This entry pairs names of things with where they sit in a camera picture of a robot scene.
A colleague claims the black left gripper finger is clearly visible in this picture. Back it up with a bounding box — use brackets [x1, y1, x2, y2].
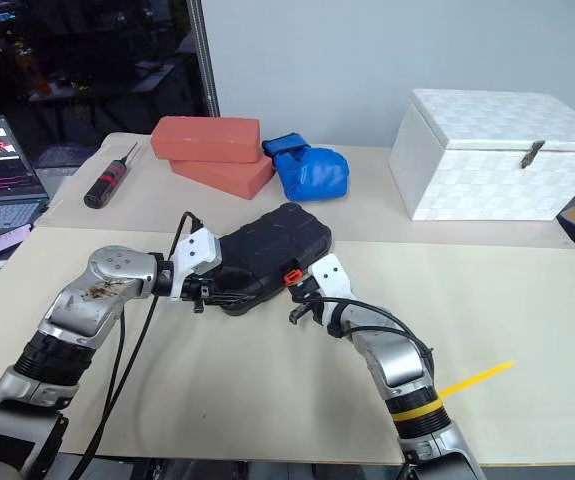
[210, 288, 259, 301]
[201, 298, 249, 313]

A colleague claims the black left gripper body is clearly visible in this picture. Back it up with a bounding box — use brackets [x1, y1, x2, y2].
[180, 275, 218, 314]

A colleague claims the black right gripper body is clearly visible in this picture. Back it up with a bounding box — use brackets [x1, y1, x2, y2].
[300, 278, 326, 326]

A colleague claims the black plastic tool case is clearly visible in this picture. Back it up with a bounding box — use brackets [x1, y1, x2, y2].
[211, 202, 336, 318]

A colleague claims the red brick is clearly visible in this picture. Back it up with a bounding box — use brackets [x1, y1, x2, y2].
[149, 115, 262, 165]
[168, 152, 276, 202]

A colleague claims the blue boxing glove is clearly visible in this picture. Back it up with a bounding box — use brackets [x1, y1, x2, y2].
[261, 132, 353, 204]

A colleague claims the black red screwdriver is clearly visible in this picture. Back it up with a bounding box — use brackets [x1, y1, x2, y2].
[82, 141, 140, 210]

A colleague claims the yellow tape strip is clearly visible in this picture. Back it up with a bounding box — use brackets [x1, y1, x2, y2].
[438, 360, 516, 400]

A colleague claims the smartphone with lit screen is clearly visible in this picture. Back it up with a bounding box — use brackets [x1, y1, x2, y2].
[0, 222, 34, 264]

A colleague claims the white woven lidded box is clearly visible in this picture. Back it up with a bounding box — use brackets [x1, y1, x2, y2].
[387, 88, 575, 223]

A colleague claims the grey metal pole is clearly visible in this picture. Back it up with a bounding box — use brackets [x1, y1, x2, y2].
[186, 0, 221, 119]

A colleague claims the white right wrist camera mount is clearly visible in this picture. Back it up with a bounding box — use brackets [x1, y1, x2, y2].
[308, 253, 354, 327]

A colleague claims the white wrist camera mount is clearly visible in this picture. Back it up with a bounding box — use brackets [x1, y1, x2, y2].
[168, 228, 224, 303]
[308, 253, 354, 327]

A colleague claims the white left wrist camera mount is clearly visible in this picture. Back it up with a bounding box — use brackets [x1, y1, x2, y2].
[168, 228, 224, 303]

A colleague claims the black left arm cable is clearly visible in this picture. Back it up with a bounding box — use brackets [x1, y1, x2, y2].
[69, 211, 204, 480]

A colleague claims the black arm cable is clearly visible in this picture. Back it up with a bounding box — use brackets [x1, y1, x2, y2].
[316, 296, 436, 384]
[69, 211, 204, 480]

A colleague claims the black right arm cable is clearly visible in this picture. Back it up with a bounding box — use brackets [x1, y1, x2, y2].
[316, 296, 436, 384]

